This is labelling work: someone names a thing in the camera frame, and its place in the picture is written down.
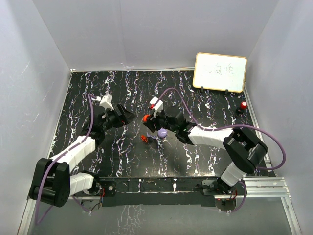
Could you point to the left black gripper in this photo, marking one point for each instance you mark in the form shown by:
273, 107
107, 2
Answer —
124, 118

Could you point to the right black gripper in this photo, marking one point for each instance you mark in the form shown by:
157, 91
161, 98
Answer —
152, 122

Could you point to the red earbud charging case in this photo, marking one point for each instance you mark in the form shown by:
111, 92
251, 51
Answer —
145, 117

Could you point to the red wireless earbud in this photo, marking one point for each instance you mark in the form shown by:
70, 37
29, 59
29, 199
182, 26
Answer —
144, 138

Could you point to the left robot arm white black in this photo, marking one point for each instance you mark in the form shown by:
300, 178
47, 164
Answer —
53, 182

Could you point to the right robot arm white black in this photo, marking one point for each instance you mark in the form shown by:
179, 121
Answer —
245, 149

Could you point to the purple round earbud case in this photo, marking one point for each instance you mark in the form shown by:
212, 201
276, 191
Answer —
162, 133

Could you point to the red emergency stop button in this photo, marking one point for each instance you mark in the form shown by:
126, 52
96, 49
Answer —
242, 107

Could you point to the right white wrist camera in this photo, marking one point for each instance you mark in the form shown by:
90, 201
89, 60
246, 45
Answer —
156, 104

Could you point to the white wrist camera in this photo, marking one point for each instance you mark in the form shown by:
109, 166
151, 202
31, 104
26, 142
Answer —
105, 101
156, 104

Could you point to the purple wireless earbud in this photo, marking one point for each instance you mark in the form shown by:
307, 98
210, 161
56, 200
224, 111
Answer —
151, 136

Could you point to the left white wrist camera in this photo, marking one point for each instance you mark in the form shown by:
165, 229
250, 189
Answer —
105, 101

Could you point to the small whiteboard with wooden frame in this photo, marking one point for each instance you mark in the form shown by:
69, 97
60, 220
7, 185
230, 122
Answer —
219, 72

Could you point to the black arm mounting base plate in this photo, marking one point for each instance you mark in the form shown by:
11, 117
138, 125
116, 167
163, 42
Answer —
204, 191

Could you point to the aluminium frame rail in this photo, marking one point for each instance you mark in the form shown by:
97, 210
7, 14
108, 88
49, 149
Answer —
265, 210

